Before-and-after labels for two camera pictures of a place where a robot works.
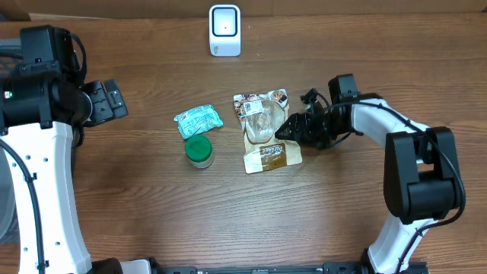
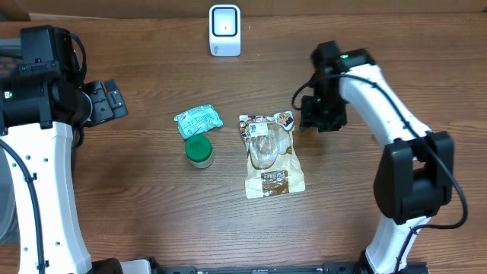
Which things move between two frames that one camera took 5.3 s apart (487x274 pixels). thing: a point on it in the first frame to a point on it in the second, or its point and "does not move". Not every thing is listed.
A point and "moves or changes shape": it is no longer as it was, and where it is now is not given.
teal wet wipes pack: x=198 y=120 does not move
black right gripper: x=297 y=121 to x=313 y=119
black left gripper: x=109 y=100 does not move
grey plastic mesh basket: x=9 y=218 does not move
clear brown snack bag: x=261 y=116 moves or changes shape
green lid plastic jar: x=198 y=151 does not move
